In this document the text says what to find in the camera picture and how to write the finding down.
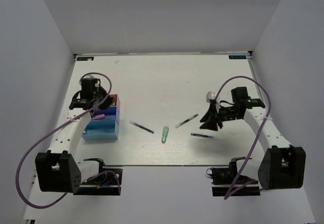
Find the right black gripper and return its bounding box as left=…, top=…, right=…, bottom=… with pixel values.
left=199, top=103, right=241, bottom=131

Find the green ink clear pen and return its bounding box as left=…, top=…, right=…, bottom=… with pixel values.
left=175, top=114, right=198, bottom=128

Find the right table corner label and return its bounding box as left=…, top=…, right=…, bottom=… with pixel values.
left=228, top=55, right=247, bottom=60

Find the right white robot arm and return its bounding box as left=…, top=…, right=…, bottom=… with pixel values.
left=200, top=87, right=306, bottom=190

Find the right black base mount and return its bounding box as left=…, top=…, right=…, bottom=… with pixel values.
left=206, top=157, right=260, bottom=197

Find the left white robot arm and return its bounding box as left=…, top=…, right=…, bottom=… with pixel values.
left=35, top=78, right=112, bottom=193

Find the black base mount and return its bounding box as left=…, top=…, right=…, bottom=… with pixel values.
left=74, top=166, right=123, bottom=196
left=206, top=157, right=260, bottom=197

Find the pink eraser stick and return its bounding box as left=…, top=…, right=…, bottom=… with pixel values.
left=92, top=114, right=105, bottom=120

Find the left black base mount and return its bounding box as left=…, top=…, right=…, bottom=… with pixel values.
left=74, top=166, right=123, bottom=196

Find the blue ink pen right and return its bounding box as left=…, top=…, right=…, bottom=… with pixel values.
left=190, top=133, right=214, bottom=139

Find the pink blue tiered organizer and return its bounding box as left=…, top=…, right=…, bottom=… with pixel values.
left=82, top=94, right=120, bottom=141

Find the table corner label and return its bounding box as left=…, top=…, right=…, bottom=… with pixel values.
left=76, top=57, right=94, bottom=61
left=228, top=55, right=247, bottom=60

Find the left table corner label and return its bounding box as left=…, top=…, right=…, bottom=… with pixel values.
left=76, top=57, right=94, bottom=61

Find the purple ink pen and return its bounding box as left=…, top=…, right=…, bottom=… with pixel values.
left=129, top=120, right=154, bottom=134

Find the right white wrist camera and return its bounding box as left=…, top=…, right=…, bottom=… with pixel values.
left=206, top=91, right=219, bottom=106

